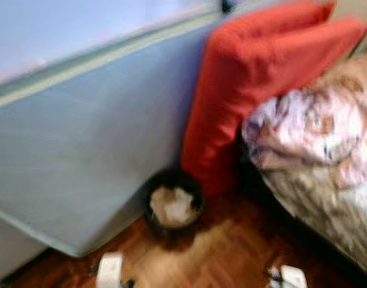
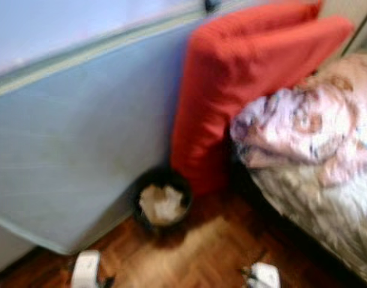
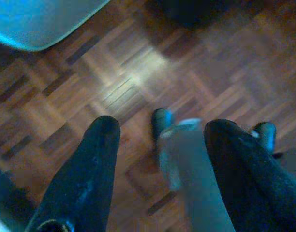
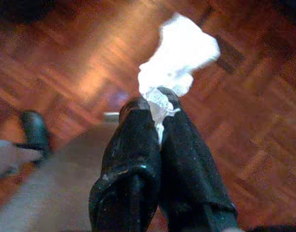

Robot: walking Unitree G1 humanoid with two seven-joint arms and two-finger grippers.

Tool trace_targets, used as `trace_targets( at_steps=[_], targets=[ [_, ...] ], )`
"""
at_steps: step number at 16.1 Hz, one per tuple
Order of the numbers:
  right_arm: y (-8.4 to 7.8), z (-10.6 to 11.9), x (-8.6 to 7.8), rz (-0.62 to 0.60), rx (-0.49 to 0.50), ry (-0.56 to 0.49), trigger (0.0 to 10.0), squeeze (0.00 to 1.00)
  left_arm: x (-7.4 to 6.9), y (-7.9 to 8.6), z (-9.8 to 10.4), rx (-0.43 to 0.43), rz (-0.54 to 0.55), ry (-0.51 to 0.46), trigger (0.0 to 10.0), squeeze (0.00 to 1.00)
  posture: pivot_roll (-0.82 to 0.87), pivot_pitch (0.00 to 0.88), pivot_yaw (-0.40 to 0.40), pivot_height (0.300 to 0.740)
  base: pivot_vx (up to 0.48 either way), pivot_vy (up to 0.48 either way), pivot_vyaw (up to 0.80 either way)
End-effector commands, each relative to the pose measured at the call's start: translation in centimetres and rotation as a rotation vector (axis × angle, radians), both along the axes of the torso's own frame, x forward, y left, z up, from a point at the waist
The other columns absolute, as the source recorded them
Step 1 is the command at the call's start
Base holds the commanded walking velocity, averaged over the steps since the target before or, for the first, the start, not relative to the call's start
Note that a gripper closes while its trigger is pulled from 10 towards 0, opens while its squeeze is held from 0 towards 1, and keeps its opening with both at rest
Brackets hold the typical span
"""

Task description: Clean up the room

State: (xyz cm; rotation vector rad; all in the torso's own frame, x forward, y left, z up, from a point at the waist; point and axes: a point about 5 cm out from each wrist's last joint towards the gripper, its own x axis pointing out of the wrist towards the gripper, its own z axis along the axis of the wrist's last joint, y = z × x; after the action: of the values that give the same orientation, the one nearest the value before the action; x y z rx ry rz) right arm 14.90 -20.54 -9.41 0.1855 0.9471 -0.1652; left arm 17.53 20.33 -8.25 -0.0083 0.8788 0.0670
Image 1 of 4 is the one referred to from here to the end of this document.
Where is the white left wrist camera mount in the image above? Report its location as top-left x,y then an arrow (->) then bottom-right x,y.
97,252 -> 124,288

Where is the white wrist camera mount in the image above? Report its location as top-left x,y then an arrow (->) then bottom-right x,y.
97,252 -> 124,288
279,265 -> 308,288

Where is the light blue upright mattress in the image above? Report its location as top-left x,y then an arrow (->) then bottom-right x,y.
0,0 -> 244,259

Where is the grey floral bed sheet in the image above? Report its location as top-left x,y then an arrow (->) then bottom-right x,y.
261,162 -> 367,274

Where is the black round wastebasket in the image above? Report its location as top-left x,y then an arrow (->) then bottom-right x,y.
142,168 -> 205,235

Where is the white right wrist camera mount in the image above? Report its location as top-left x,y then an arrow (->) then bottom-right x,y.
279,265 -> 308,288

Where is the large red cushion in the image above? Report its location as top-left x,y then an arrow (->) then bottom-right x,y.
181,0 -> 367,199

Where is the pink cartoon bear blanket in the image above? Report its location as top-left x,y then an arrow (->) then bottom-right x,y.
242,54 -> 367,190

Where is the crumpled white paper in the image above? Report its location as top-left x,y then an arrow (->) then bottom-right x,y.
149,186 -> 199,227

